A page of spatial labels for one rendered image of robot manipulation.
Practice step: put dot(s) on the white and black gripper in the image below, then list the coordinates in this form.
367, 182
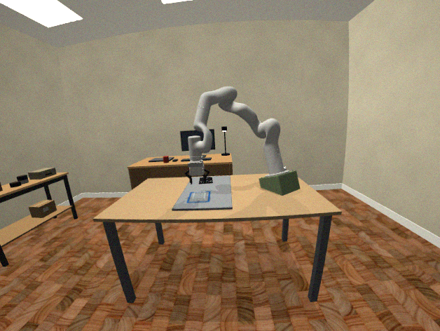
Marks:
195, 171

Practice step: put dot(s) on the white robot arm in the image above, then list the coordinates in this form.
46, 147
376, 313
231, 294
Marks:
225, 98

